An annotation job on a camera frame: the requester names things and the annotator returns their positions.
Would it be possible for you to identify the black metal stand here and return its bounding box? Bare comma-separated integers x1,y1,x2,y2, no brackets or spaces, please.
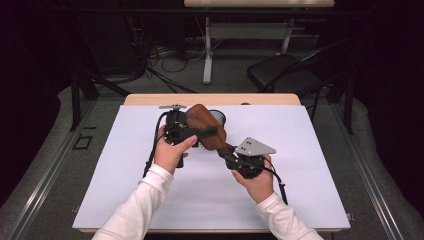
69,19,132,133

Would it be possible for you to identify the black folding chair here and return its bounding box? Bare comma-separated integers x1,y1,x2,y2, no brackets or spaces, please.
246,37,354,123

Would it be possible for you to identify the white table mat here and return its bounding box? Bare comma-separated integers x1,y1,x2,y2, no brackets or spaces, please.
72,104,352,231

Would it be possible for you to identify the wooden table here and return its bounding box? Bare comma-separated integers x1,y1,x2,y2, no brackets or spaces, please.
79,93,342,234

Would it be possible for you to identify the brown wooden scoop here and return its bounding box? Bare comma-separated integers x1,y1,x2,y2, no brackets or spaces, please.
185,103,234,158

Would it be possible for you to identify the person's left hand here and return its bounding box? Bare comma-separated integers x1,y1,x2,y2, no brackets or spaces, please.
153,124,198,175

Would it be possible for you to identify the tangle of black floor cables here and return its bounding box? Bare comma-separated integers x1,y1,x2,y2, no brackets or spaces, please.
128,16,221,94

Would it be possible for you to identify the right hand-held gripper black cable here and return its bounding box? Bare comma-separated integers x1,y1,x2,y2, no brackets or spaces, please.
264,156,290,206

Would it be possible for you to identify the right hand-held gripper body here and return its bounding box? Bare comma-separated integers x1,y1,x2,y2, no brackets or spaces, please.
226,137,277,180

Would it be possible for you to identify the black mesh cup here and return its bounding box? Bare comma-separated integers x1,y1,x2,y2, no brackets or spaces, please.
208,109,227,128

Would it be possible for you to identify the hand-held gripper black cable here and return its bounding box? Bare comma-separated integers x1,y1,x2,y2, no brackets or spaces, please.
264,156,290,206
142,111,169,179

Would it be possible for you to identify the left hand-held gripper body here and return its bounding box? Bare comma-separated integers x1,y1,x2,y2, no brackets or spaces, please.
159,103,201,146

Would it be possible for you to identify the left hand-held gripper black cable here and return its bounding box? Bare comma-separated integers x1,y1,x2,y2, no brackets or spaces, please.
142,111,169,179

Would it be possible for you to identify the white-legged desk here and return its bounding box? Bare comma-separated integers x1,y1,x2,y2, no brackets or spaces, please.
183,0,336,85

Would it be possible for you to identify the metal floor rail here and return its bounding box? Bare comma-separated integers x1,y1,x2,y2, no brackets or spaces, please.
329,103,405,240
13,99,98,240

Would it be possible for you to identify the person's right hand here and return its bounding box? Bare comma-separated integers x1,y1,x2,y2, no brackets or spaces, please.
231,154,275,204

